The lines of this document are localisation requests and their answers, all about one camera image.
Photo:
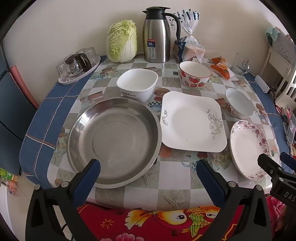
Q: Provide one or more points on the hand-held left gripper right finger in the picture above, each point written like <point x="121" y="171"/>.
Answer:
<point x="210" y="183"/>

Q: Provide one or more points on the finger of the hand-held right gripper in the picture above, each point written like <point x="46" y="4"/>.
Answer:
<point x="288" y="160"/>
<point x="269" y="165"/>

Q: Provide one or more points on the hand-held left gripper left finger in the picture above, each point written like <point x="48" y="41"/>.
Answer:
<point x="87" y="179"/>

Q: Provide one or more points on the round floral plate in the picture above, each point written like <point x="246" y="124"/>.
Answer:
<point x="247" y="148"/>

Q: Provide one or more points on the stainless steel basin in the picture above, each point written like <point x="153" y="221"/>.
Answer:
<point x="115" y="139"/>

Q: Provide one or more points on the white square plate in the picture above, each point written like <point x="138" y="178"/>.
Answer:
<point x="192" y="120"/>

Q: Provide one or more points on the small floral bowl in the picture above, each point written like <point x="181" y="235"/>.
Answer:
<point x="239" y="102"/>

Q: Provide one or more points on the white square bowl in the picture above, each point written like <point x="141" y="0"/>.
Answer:
<point x="136" y="81"/>

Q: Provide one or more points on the strawberry print bowl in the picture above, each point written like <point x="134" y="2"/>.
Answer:
<point x="195" y="71"/>

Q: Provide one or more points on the smartphone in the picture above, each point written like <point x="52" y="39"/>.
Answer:
<point x="291" y="129"/>

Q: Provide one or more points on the blue plaid tablecloth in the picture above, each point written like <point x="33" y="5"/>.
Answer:
<point x="46" y="120"/>

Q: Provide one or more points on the colourful packets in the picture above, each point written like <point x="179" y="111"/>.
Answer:
<point x="10" y="183"/>

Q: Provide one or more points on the white power strip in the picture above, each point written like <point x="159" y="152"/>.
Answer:
<point x="262" y="83"/>

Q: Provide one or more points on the white chair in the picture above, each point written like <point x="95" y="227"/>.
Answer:
<point x="276" y="67"/>

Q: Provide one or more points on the orange snack packet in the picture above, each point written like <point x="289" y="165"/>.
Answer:
<point x="222" y="70"/>
<point x="218" y="60"/>

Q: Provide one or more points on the white oval tray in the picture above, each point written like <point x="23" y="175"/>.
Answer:
<point x="92" y="68"/>

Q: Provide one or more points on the bagged bread loaf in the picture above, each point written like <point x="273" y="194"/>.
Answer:
<point x="190" y="48"/>

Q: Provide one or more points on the napa cabbage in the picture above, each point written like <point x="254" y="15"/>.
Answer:
<point x="121" y="41"/>

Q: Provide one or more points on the stainless steel thermos jug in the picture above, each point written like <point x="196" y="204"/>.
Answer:
<point x="155" y="34"/>

